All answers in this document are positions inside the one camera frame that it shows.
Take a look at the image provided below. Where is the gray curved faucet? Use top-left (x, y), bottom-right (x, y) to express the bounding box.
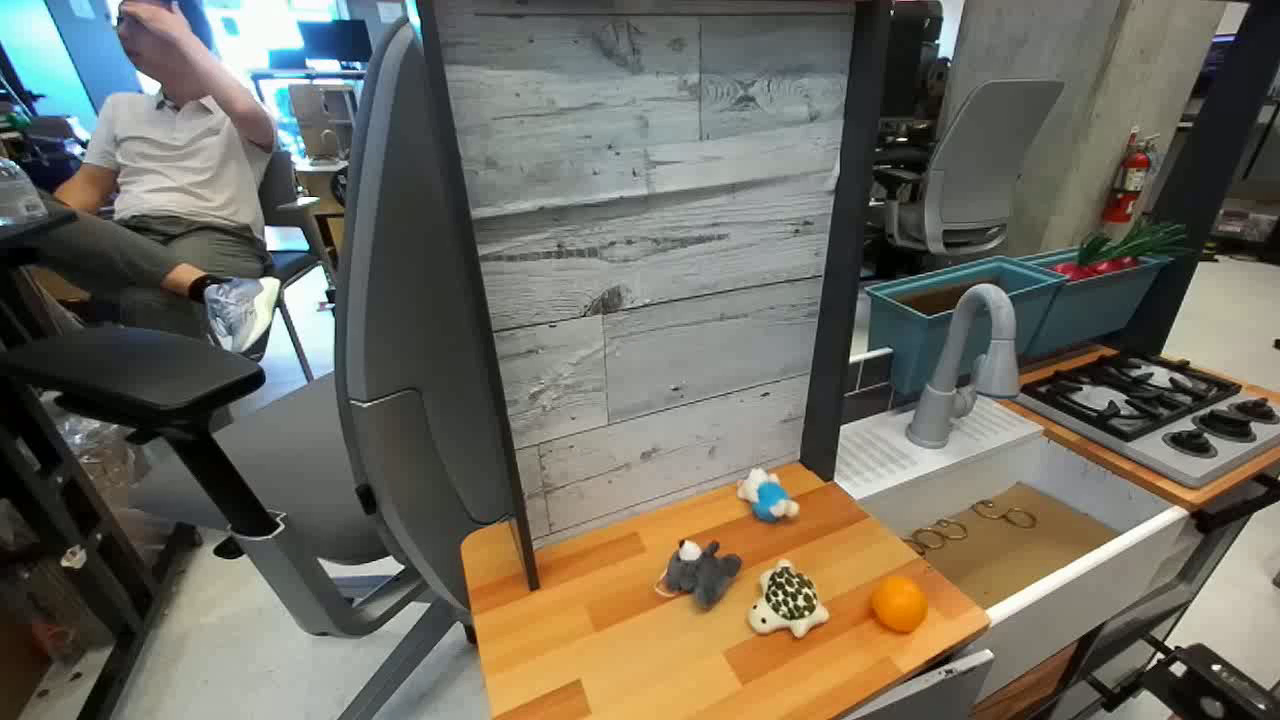
top-left (904, 281), bottom-right (1024, 450)

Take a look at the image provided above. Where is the gray wood-look backdrop panel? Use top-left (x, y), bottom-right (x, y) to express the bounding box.
top-left (434, 0), bottom-right (854, 543)

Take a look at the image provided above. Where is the blue and white plush toy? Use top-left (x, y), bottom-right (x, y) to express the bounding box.
top-left (736, 462), bottom-right (802, 529)

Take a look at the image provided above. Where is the dark gray plush toy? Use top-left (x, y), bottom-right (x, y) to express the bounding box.
top-left (651, 536), bottom-right (745, 614)

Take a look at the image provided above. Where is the large gray office chair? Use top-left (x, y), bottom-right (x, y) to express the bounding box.
top-left (215, 16), bottom-right (540, 720)

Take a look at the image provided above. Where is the teal planter box with soil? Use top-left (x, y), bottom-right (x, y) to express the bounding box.
top-left (858, 258), bottom-right (1063, 406)

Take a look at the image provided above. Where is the wooden butcher-block counter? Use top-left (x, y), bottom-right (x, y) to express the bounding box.
top-left (456, 461), bottom-right (993, 720)

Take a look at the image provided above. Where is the spotted turtle plush toy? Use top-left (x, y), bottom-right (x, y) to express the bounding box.
top-left (745, 556), bottom-right (830, 639)

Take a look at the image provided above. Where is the orange fruit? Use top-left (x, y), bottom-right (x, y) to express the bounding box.
top-left (869, 570), bottom-right (933, 637)

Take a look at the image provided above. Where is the light gray mesh office chair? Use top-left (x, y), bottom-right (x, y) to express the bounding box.
top-left (889, 75), bottom-right (1067, 258)

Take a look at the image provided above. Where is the brown cardboard sheet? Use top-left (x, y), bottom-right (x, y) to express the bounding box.
top-left (904, 478), bottom-right (1118, 613)

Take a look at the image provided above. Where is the dark computer monitor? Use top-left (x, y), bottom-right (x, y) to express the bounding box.
top-left (292, 16), bottom-right (377, 73)

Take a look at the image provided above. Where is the teal planter box with vegetables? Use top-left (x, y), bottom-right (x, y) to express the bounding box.
top-left (1016, 247), bottom-right (1190, 361)

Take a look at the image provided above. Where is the white toy sink basin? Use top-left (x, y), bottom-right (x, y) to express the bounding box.
top-left (830, 394), bottom-right (1210, 709)

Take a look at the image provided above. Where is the wooden stove counter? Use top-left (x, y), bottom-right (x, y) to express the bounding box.
top-left (997, 340), bottom-right (1280, 514)

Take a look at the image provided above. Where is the green leafy toy plant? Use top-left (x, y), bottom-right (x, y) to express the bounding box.
top-left (1077, 215), bottom-right (1190, 266)

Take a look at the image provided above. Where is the seated person in white shirt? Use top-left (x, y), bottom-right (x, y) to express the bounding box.
top-left (23, 0), bottom-right (299, 361)

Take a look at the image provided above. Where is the black padded armrest stand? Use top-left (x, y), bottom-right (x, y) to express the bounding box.
top-left (0, 325), bottom-right (371, 639)

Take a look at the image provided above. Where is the red fire extinguisher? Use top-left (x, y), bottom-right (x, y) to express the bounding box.
top-left (1100, 128), bottom-right (1158, 231)

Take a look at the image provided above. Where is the gray toy stove top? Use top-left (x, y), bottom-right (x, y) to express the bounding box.
top-left (1016, 353), bottom-right (1280, 490)

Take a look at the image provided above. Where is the thin black frame post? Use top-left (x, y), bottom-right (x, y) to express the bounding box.
top-left (416, 0), bottom-right (543, 597)

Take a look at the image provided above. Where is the thick black frame post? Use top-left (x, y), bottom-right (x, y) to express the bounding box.
top-left (796, 0), bottom-right (896, 484)

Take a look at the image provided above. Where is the black metal base bracket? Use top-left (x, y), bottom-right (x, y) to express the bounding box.
top-left (1084, 637), bottom-right (1280, 720)

